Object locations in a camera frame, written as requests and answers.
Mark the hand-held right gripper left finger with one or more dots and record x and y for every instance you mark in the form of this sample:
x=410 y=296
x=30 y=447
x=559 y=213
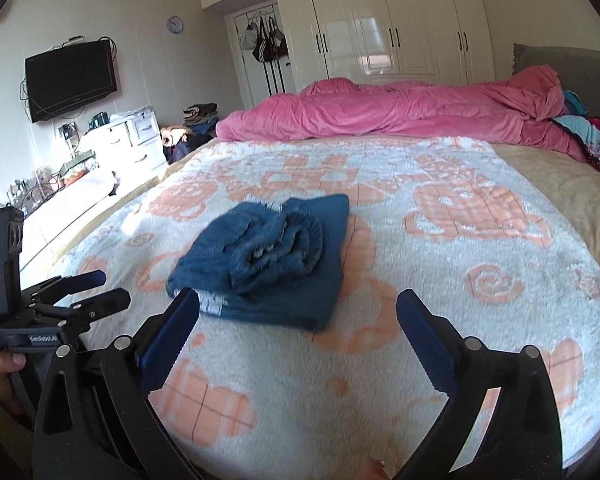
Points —
x=167 y=340

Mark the white door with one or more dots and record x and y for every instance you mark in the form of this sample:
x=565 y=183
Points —
x=240 y=80

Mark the dark olive folded clothes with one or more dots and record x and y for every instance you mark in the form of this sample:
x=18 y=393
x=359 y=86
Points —
x=200 y=112

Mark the black striped hanging bag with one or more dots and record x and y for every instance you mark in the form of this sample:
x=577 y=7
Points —
x=263 y=45

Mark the white glossy wardrobe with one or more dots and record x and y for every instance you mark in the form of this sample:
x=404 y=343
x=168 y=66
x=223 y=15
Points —
x=380 y=10

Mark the white drawer chest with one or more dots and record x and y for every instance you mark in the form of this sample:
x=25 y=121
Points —
x=140 y=150

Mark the white set-top device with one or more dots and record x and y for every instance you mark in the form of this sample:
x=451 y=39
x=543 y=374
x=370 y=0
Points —
x=70 y=41

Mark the assorted small clutter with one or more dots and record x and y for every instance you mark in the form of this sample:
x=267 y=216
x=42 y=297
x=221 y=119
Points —
x=45 y=180

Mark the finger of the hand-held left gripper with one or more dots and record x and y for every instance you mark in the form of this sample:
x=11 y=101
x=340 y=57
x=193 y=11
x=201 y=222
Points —
x=100 y=302
x=75 y=282

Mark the beige bed sheet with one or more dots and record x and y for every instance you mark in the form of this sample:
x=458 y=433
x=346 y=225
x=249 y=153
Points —
x=570 y=190

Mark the round purple wall clock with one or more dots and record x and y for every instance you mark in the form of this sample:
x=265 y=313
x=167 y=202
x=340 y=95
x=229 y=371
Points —
x=174 y=23

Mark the pile of clothes on chair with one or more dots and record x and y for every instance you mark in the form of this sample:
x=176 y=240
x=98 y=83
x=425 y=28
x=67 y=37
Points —
x=182 y=150

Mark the teal floral cloth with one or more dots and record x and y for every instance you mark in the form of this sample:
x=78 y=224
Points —
x=582 y=132

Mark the grey and black hanging bag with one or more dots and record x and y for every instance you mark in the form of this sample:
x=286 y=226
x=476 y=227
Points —
x=280 y=42

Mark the tan crumpled cloth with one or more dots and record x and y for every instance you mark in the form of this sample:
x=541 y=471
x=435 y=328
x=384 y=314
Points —
x=175 y=135

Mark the blue denim pants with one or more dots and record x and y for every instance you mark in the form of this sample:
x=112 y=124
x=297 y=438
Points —
x=215 y=260

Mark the white low cabinet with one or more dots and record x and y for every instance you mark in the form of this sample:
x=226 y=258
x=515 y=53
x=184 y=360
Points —
x=75 y=200

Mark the pink duvet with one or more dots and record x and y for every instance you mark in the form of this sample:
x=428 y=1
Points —
x=380 y=105

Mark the dark small box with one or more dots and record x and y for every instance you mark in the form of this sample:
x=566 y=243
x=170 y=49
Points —
x=99 y=121

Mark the white and orange patterned blanket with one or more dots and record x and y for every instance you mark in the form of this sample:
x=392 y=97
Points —
x=330 y=385

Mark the grey quilted headboard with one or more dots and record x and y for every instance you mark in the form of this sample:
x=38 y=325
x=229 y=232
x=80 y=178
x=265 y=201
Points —
x=595 y=70

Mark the person's left hand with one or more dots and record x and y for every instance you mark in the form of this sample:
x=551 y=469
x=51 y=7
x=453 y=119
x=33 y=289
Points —
x=0 y=375

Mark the black wall television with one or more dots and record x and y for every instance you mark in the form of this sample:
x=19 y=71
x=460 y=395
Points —
x=70 y=80

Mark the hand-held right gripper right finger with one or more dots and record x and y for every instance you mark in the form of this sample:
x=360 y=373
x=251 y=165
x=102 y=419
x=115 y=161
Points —
x=425 y=340

